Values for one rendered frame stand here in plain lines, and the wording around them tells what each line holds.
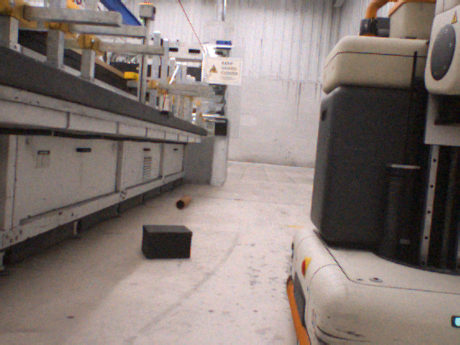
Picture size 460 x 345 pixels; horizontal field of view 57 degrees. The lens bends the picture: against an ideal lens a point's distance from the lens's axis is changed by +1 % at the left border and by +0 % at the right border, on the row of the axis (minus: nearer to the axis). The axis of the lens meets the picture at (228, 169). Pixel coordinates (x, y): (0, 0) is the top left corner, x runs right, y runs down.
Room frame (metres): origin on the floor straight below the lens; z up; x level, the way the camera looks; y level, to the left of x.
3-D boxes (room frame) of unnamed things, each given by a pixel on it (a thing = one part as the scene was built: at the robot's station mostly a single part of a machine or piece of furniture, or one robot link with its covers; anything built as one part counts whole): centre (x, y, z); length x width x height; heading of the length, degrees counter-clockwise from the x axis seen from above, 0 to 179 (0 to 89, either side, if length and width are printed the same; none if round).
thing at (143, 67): (2.29, 0.50, 0.93); 0.05 x 0.05 x 0.45; 87
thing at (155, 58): (2.55, 0.49, 0.91); 0.04 x 0.04 x 0.48; 87
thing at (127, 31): (1.34, 0.50, 0.84); 0.43 x 0.03 x 0.04; 87
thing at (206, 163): (5.71, 0.87, 0.95); 1.65 x 0.70 x 1.90; 87
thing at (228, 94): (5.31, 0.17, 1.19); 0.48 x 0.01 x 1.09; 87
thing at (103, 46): (1.59, 0.49, 0.84); 0.43 x 0.03 x 0.04; 87
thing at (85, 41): (1.57, 0.54, 0.84); 0.14 x 0.06 x 0.05; 177
